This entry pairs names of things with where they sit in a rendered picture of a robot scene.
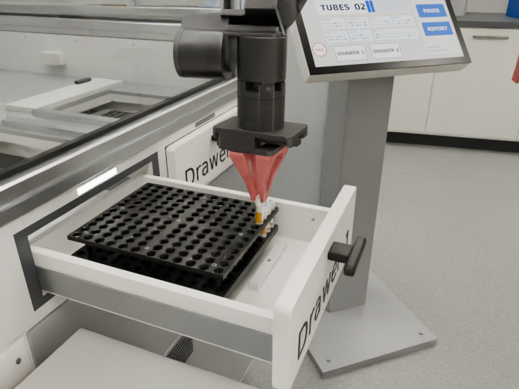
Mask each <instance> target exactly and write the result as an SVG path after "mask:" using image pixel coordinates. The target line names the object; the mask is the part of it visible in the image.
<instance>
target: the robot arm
mask: <svg viewBox="0 0 519 389"><path fill-rule="evenodd" d="M306 2H307V0H245V2H244V9H221V12H220V13H205V14H191V15H186V16H185V17H184V18H183V19H182V21H181V28H180V29H179V30H178V31H177V32H176V35H175V39H174V43H173V61H174V65H175V70H176V72H177V74H178V75H179V76H180V77H182V78H196V79H221V80H229V79H230V78H231V76H232V73H233V72H234V71H235V70H236V65H237V116H234V117H230V118H229V119H227V120H224V121H223V122H221V123H218V124H216V125H214V126H213V127H212V131H213V137H214V138H217V137H218V139H219V149H223V150H229V156H230V158H231V160H232V162H233V163H234V165H235V166H236V169H237V170H238V172H239V173H240V175H241V177H242V179H243V180H244V182H245V184H246V188H247V190H248V192H249V196H250V198H251V200H252V201H255V200H256V196H258V195H259V197H260V201H261V203H263V202H264V201H265V200H266V199H267V198H268V195H269V193H270V189H271V186H272V183H273V179H274V177H275V174H276V172H277V171H278V169H279V167H280V165H281V163H282V161H283V159H284V158H285V156H286V154H287V151H288V150H289V148H292V147H298V146H299V145H300V144H301V138H305V137H306V136H307V124H304V123H292V122H285V121H284V116H285V96H286V83H285V79H286V76H287V31H288V28H289V27H291V26H292V24H293V23H294V22H295V20H296V18H297V16H298V15H299V14H300V12H301V10H302V8H303V7H304V5H305V4H306ZM249 159H250V161H251V166H252V171H253V177H252V175H251V170H250V167H249Z"/></svg>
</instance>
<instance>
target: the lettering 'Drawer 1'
mask: <svg viewBox="0 0 519 389"><path fill-rule="evenodd" d="M335 264H336V267H335V269H334V267H333V270H332V275H331V272H330V277H329V282H328V279H327V281H326V287H325V293H324V288H323V303H324V301H325V296H326V290H327V294H328V291H329V285H330V279H331V282H333V281H334V278H335V276H336V273H335V275H334V278H333V274H334V272H335V270H336V268H337V262H335V263H334V266H335ZM319 300H320V302H319V303H318V301H319ZM317 303H318V306H317ZM317 303H316V307H317V309H318V307H319V310H318V313H317V309H316V312H315V317H314V320H315V321H316V320H317V317H318V314H319V312H320V311H321V296H319V297H318V299H317ZM314 309H315V307H314V308H313V311H312V314H311V315H310V329H311V319H312V315H313V312H314ZM316 314H317V316H316ZM305 326H306V335H305V340H304V345H305V342H306V339H307V328H308V323H307V321H306V322H305V323H304V324H303V326H302V328H301V331H300V333H299V344H298V360H299V358H300V355H301V353H302V351H303V348H304V345H303V347H302V349H301V352H300V336H301V333H302V330H303V328H304V327H305ZM310 329H309V335H310Z"/></svg>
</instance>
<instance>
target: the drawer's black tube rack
mask: <svg viewBox="0 0 519 389"><path fill-rule="evenodd" d="M179 202H181V203H179ZM209 203H211V204H209ZM220 205H221V206H220ZM247 205H248V206H247ZM107 216H108V217H107ZM255 217H256V204H255V202H250V201H243V200H239V199H234V198H227V197H223V196H218V195H213V194H206V193H201V192H197V191H190V190H185V189H181V188H174V187H169V186H165V185H161V184H153V183H149V182H148V183H146V184H144V185H143V186H141V187H140V188H138V189H137V190H136V191H134V192H132V193H131V194H129V195H128V196H127V197H125V198H123V199H122V200H120V201H119V202H117V203H116V204H114V205H112V206H111V207H109V208H108V209H107V210H105V211H103V212H102V213H100V214H99V215H98V216H96V217H95V218H93V219H91V220H90V221H88V222H87V223H86V224H84V225H82V226H80V227H79V228H78V229H76V230H75V231H73V232H71V233H70V234H68V236H67V238H68V240H71V241H74V242H79V243H83V244H85V245H84V246H83V247H81V248H80V249H78V250H77V251H75V252H74V253H73V254H72V255H71V256H75V257H77V258H81V259H85V260H89V261H91V262H97V263H100V264H103V265H106V266H111V267H114V268H117V269H122V270H125V271H128V272H133V273H136V274H139V275H143V276H147V277H151V278H153V279H159V280H161V281H165V282H169V283H173V284H175V285H179V286H184V287H187V288H189V289H195V290H198V291H201V292H204V293H209V294H212V295H215V296H220V297H223V298H227V299H228V298H229V297H230V295H231V294H232V292H233V291H234V290H235V288H236V287H237V286H238V285H239V283H240V282H241V281H242V279H243V277H244V276H245V275H246V274H247V272H248V271H249V270H250V268H251V267H252V266H253V264H254V262H255V261H256V260H257V259H258V258H259V256H260V255H261V253H262V252H263V250H264V249H265V248H266V247H267V245H268V244H269V243H270V241H271V240H272V238H273V237H274V235H275V234H276V233H277V232H278V225H275V224H274V227H273V228H270V232H267V233H266V237H265V238H261V237H259V236H258V237H257V239H256V240H255V241H254V243H253V244H252V245H251V246H250V247H249V248H248V250H247V251H246V252H245V254H244V255H243V256H242V258H241V259H240V260H239V261H238V262H237V263H236V265H235V266H234V267H233V268H232V270H231V271H230V273H229V274H228V275H227V277H225V278H224V280H221V279H217V278H213V277H210V276H209V270H210V269H211V268H212V267H213V266H217V265H216V263H217V262H218V260H219V259H220V258H221V257H222V256H223V255H224V253H225V252H226V251H227V250H228V249H229V247H230V246H231V245H232V244H233V243H234V241H235V240H237V238H238V237H239V236H240V235H243V232H244V230H245V229H246V228H247V227H248V226H249V224H250V223H251V222H252V221H253V220H254V218H255ZM100 221H101V222H100ZM108 224H109V225H108ZM91 226H92V227H91ZM102 228H104V229H102ZM85 231H86V232H85ZM95 234H96V235H95ZM76 236H79V237H76Z"/></svg>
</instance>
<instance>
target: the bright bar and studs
mask: <svg viewBox="0 0 519 389"><path fill-rule="evenodd" d="M286 249H287V242H283V241H280V240H279V241H278V242H277V243H276V244H275V246H274V247H273V249H272V250H271V252H270V253H269V255H268V256H267V257H266V258H265V260H264V261H263V263H262V264H261V266H260V267H259V268H258V270H257V271H256V273H255V274H254V276H253V277H252V278H251V280H250V281H249V289H251V290H255V291H259V290H260V288H261V287H262V285H263V284H264V283H265V281H266V279H267V278H268V276H269V275H270V273H271V272H272V271H273V269H274V267H275V266H276V264H277V263H278V261H279V260H280V258H281V256H282V255H283V253H284V252H285V251H286Z"/></svg>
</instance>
